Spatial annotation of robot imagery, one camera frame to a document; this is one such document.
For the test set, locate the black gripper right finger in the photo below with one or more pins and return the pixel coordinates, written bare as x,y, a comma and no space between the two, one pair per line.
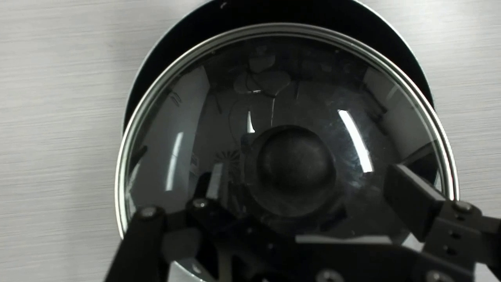
455,235

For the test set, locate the black cooking pot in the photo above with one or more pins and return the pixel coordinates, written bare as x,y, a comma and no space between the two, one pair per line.
214,19

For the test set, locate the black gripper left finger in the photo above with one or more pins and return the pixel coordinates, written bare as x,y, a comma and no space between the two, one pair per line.
203,238

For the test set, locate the glass lid with black knob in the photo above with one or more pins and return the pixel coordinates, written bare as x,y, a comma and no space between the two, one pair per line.
293,133

